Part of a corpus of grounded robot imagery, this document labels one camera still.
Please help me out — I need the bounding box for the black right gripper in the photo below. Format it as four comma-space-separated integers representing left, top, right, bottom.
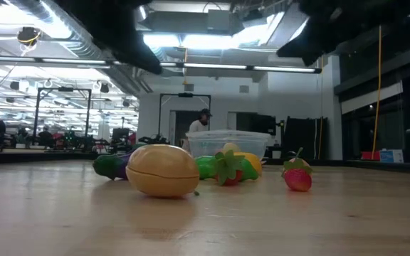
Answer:
277, 0, 380, 67

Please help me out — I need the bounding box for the clear plastic tupperware container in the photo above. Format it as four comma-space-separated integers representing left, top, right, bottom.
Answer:
185, 129, 272, 161

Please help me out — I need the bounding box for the green toy pea pod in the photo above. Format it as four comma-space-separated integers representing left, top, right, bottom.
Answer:
194, 155, 260, 181

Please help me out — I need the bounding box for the silver ventilation duct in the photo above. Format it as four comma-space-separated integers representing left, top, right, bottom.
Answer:
9, 0, 152, 95

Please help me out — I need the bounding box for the yellow hanging cord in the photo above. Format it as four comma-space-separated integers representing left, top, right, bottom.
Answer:
370, 25, 384, 161

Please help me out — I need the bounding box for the red toy strawberry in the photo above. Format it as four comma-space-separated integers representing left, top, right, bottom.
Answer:
214, 149, 246, 187
281, 147, 313, 193

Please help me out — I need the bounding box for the black curtain panel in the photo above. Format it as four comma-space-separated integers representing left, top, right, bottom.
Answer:
283, 116, 330, 161

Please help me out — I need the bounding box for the black ceiling cable reel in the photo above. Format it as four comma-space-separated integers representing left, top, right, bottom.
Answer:
16, 26, 42, 47

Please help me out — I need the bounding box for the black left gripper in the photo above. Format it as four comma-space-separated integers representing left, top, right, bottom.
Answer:
53, 0, 163, 75

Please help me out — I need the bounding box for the black gantry frame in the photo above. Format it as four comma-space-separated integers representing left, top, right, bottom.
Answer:
33, 87, 93, 143
157, 92, 212, 143

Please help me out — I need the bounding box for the grey ceiling air unit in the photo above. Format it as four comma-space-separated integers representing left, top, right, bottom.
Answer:
136, 9, 246, 36

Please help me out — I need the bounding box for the person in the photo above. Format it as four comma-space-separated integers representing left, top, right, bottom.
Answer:
180, 108, 213, 152

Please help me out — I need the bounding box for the black aluminium table frame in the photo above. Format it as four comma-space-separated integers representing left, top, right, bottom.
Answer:
0, 149, 410, 176

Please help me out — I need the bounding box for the blue and white box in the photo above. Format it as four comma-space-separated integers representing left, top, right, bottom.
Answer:
379, 149, 404, 164

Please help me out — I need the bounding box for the purple toy eggplant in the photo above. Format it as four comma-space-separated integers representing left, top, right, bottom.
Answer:
92, 151, 135, 181

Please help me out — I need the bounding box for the long suspended linear light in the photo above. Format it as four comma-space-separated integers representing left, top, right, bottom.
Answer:
0, 55, 322, 75

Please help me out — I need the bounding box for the dark wall screen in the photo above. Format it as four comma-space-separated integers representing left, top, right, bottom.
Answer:
236, 112, 277, 136

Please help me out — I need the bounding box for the yellow toy banana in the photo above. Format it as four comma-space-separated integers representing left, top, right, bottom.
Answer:
233, 151, 263, 178

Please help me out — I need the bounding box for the red box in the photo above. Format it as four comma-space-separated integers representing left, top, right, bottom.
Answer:
360, 151, 381, 161

